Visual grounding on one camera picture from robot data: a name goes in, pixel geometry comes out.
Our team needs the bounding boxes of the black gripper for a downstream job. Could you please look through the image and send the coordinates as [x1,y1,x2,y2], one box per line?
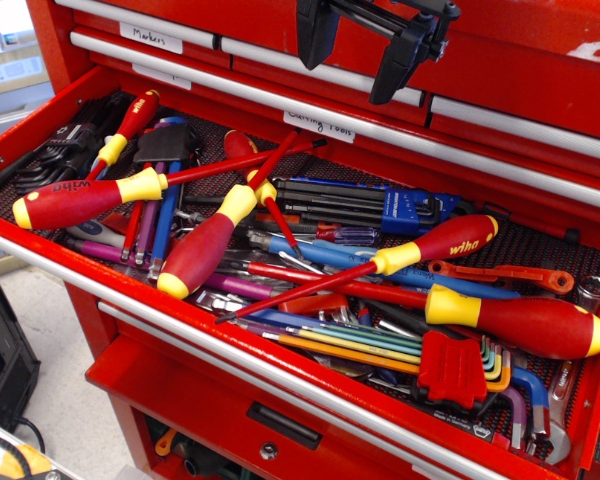
[296,0,461,105]

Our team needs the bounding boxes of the large red yellow screwdriver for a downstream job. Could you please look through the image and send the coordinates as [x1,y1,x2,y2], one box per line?
[156,128,301,301]

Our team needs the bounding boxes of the white drawer label Cutting Tools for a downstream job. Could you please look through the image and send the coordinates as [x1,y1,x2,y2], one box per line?
[283,111,356,144]

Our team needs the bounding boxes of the small red screwdriver centre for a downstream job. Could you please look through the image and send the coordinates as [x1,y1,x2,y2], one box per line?
[224,129,303,259]

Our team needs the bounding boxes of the small red screwdriver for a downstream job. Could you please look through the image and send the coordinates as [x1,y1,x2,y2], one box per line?
[224,129,303,259]
[86,90,160,180]

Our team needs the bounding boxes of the blue hex key holder set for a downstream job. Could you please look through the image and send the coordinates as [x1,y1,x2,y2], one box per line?
[273,177,477,236]

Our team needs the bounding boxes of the red tool chest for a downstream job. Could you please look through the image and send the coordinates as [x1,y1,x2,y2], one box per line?
[29,1,600,479]

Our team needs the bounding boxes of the white drawer label Markers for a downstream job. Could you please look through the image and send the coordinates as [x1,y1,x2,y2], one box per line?
[119,22,183,54]

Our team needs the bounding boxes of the black hex key holder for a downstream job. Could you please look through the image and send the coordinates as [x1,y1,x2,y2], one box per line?
[133,123,199,164]

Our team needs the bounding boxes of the red yellow Wiha screwdriver right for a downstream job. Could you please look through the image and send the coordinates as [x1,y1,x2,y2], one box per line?
[215,214,499,324]

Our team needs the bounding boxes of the red yellow wiha screwdriver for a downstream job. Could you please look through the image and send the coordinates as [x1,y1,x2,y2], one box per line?
[12,139,327,230]
[215,214,499,324]

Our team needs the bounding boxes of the small red screwdriver top left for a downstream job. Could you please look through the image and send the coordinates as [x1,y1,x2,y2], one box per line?
[86,90,160,180]

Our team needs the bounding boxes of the purple long hex key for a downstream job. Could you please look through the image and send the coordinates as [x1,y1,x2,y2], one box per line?
[66,237,282,300]

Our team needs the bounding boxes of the black torx key set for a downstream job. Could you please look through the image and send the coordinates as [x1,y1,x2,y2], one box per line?
[13,96,130,195]

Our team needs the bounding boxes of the orange plastic wrench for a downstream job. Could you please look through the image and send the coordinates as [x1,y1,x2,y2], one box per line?
[428,260,575,295]

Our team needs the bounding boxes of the open red tool drawer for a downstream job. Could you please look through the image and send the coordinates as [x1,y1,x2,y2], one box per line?
[0,64,600,480]

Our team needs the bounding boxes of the orange hex key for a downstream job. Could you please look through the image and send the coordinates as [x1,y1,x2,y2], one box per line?
[261,330,512,398]

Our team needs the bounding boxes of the large red screwdriver right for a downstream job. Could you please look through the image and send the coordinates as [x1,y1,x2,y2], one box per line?
[246,260,600,361]

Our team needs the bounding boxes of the chrome socket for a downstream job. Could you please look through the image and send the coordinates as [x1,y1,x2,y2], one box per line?
[576,275,600,314]

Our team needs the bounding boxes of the red hex key holder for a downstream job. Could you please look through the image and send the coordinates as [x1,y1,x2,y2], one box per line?
[417,331,488,409]

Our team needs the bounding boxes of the red yellow Wiha screwdriver left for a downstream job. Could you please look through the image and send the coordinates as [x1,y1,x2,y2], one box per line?
[12,139,327,230]

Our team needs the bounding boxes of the adjustable wrench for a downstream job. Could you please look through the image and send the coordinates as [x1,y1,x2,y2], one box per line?
[545,360,580,465]

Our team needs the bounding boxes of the blue L hex key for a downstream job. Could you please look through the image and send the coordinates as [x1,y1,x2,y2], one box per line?
[511,366,551,438]

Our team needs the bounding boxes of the black box on floor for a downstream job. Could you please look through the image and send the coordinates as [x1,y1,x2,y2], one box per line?
[0,285,40,432]

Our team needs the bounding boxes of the small clear handle screwdriver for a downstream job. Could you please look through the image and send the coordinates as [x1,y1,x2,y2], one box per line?
[295,225,381,246]

